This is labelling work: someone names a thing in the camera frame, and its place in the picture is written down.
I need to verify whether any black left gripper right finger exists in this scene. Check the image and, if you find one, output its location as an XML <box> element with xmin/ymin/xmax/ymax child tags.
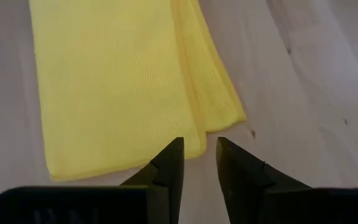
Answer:
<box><xmin>215</xmin><ymin>136</ymin><xmax>358</xmax><ymax>224</ymax></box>

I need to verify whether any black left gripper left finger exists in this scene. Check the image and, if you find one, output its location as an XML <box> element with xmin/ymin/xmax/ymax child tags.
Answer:
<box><xmin>0</xmin><ymin>136</ymin><xmax>185</xmax><ymax>224</ymax></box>

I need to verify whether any yellow microfiber towel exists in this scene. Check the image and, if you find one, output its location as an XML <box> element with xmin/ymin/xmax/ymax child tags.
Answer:
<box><xmin>28</xmin><ymin>0</ymin><xmax>247</xmax><ymax>182</ymax></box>

